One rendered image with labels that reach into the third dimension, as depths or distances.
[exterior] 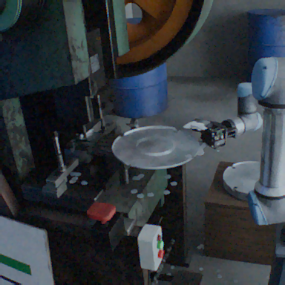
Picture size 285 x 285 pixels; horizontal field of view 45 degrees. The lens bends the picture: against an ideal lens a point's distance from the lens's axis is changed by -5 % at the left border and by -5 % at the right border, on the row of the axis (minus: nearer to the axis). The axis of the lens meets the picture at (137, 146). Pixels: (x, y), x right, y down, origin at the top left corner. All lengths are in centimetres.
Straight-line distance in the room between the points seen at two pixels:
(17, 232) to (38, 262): 13
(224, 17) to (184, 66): 81
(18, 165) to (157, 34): 72
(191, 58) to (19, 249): 363
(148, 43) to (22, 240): 88
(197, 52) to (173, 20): 314
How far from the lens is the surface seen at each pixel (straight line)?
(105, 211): 97
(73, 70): 100
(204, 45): 449
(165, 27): 142
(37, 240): 129
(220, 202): 166
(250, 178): 176
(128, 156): 116
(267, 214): 117
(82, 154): 126
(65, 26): 97
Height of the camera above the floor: 134
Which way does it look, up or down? 27 degrees down
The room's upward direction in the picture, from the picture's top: 6 degrees counter-clockwise
